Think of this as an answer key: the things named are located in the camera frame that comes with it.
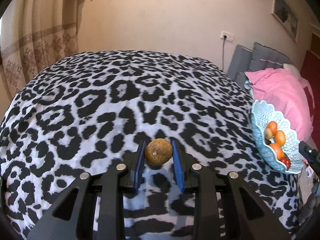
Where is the large red tomato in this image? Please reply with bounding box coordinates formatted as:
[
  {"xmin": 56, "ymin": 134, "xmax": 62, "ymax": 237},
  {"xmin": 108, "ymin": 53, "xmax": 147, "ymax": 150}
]
[{"xmin": 279, "ymin": 157, "xmax": 291, "ymax": 170}]

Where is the small orange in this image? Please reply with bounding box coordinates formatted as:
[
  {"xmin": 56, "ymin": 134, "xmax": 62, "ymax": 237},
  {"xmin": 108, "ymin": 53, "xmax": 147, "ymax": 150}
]
[
  {"xmin": 269, "ymin": 143, "xmax": 284, "ymax": 160},
  {"xmin": 274, "ymin": 130, "xmax": 286, "ymax": 146}
]

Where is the brown round fruit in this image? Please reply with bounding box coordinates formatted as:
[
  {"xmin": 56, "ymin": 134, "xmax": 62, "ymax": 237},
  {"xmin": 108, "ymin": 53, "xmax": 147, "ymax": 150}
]
[
  {"xmin": 145, "ymin": 138, "xmax": 173, "ymax": 166},
  {"xmin": 264, "ymin": 128, "xmax": 273, "ymax": 140}
]

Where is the large orange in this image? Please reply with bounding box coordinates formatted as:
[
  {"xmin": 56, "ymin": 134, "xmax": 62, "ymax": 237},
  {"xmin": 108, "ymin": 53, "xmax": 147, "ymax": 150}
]
[{"xmin": 266, "ymin": 121, "xmax": 278, "ymax": 135}]

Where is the light blue lattice fruit basket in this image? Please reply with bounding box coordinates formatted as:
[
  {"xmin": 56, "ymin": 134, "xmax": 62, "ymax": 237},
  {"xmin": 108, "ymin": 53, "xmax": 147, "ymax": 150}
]
[{"xmin": 251, "ymin": 100, "xmax": 304, "ymax": 174}]

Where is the pink blanket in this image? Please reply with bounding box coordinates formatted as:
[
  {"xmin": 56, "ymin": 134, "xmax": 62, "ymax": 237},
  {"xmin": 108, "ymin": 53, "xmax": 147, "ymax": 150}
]
[{"xmin": 245, "ymin": 68, "xmax": 315, "ymax": 141}]

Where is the leopard print table cloth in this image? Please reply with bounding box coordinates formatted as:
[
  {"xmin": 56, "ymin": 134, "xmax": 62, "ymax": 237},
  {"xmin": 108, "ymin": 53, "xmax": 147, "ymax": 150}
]
[{"xmin": 1, "ymin": 51, "xmax": 299, "ymax": 239}]

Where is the white pillow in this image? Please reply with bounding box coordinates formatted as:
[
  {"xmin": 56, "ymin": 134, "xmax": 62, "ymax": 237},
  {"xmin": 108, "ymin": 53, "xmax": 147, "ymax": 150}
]
[{"xmin": 283, "ymin": 63, "xmax": 301, "ymax": 81}]

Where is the beige patterned curtain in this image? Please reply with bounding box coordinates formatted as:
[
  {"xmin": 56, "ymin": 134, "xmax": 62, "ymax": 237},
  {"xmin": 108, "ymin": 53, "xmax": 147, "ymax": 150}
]
[{"xmin": 1, "ymin": 0, "xmax": 80, "ymax": 99}]

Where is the white wall socket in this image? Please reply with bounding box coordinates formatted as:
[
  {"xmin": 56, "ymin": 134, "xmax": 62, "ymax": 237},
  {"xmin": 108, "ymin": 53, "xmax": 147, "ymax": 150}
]
[{"xmin": 220, "ymin": 31, "xmax": 235, "ymax": 43}]

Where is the black power cable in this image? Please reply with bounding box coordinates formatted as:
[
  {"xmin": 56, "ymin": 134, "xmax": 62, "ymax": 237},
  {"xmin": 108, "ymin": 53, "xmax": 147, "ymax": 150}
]
[{"xmin": 221, "ymin": 36, "xmax": 228, "ymax": 72}]

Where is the framed wall picture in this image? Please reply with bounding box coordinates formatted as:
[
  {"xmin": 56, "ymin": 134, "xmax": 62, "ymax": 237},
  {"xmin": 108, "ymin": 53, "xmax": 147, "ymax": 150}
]
[{"xmin": 271, "ymin": 0, "xmax": 299, "ymax": 42}]

